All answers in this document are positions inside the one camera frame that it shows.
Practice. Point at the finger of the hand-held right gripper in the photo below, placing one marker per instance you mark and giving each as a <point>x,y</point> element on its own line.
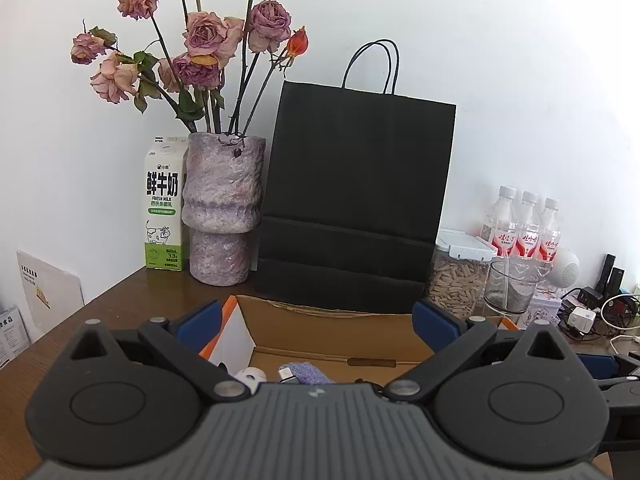
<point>600,360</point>
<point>625,392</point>

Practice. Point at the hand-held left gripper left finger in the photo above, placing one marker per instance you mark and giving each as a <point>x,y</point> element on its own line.
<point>200,322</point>

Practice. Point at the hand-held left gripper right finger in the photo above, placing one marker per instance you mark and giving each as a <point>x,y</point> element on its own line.
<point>435,325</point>

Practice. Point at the red cardboard box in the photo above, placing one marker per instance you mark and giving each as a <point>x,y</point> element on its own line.
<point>300,330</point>

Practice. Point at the purple cloth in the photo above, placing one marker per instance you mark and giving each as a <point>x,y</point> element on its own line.
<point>312,374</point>

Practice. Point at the white charger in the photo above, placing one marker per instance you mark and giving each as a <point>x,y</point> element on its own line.
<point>582,320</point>

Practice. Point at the clear jar of seeds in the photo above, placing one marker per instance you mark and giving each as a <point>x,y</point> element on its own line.
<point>457,280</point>

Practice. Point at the black charger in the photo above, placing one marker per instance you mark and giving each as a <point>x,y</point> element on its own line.
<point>591,296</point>

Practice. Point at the white printed tin box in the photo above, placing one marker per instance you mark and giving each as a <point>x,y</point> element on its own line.
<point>542,310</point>

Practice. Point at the clear glass cup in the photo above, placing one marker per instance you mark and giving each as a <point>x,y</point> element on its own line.
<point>512,287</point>

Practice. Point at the black upright device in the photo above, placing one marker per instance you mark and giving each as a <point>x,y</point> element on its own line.
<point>612,272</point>

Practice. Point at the white round speaker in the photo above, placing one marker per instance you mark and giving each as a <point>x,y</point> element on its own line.
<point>562,267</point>

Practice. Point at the clear water bottle red label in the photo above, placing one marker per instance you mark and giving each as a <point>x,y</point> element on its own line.
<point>529,235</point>
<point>549,240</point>
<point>500,230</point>

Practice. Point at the milk carton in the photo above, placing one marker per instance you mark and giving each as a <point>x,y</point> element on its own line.
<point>162,210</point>

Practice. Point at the purple stone vase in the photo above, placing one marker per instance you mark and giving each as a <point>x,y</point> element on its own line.
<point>222,200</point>

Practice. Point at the white leaflet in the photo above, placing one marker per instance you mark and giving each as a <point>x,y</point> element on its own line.
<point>50,295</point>

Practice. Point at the black paper bag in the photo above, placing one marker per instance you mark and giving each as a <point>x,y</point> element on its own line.
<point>355,185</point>

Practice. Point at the dried pink rose bouquet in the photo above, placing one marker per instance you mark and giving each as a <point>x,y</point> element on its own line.
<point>207,35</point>

